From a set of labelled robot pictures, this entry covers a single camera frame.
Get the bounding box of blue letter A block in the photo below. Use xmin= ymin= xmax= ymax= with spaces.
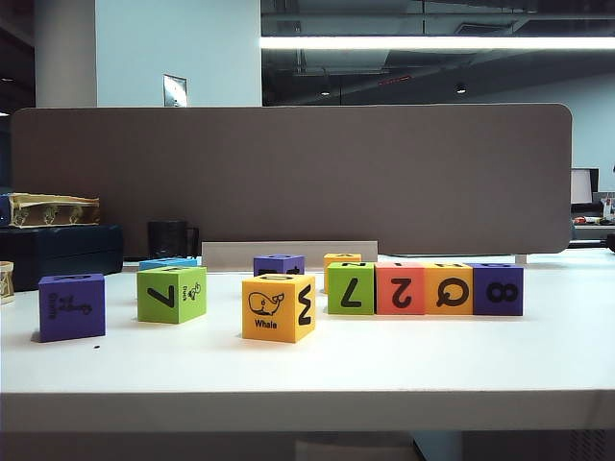
xmin=138 ymin=256 xmax=200 ymax=273

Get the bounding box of green number seven block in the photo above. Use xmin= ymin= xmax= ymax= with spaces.
xmin=326 ymin=261 xmax=376 ymax=316

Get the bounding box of yellow whale letter W block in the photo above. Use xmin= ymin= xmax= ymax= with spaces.
xmin=241 ymin=273 xmax=317 ymax=344

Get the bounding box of yellow foam block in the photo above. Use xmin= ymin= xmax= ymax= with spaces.
xmin=323 ymin=253 xmax=362 ymax=295

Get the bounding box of red number two block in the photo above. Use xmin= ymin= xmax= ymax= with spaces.
xmin=374 ymin=261 xmax=427 ymax=316

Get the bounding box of silver wall sign plate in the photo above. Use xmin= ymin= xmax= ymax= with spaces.
xmin=161 ymin=73 xmax=188 ymax=109

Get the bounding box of grey desk divider panel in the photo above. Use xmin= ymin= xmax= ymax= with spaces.
xmin=10 ymin=103 xmax=574 ymax=258

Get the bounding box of beige carved cup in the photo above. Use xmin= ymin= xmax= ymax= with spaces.
xmin=0 ymin=260 xmax=15 ymax=305

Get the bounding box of dark blue case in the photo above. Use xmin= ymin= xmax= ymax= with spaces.
xmin=0 ymin=224 xmax=125 ymax=293

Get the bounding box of white round pillar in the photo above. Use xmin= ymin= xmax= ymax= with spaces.
xmin=34 ymin=0 xmax=98 ymax=109

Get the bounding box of purple giraffe number five block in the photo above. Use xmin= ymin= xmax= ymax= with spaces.
xmin=37 ymin=273 xmax=107 ymax=344

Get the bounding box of green seven block duck print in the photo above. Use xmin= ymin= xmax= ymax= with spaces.
xmin=135 ymin=265 xmax=209 ymax=325

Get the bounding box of purple number eight block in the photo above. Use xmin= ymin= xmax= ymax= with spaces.
xmin=468 ymin=261 xmax=525 ymax=317

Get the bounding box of white background monitor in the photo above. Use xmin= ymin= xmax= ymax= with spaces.
xmin=570 ymin=167 xmax=601 ymax=206

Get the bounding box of yellow letter Q block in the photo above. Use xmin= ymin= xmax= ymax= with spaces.
xmin=423 ymin=261 xmax=475 ymax=316

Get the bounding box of gold ornate box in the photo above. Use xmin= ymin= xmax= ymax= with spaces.
xmin=8 ymin=192 xmax=102 ymax=228

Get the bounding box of purple foam block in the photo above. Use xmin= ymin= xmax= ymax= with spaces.
xmin=253 ymin=254 xmax=307 ymax=291

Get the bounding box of black mug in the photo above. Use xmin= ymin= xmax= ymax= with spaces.
xmin=146 ymin=219 xmax=201 ymax=263

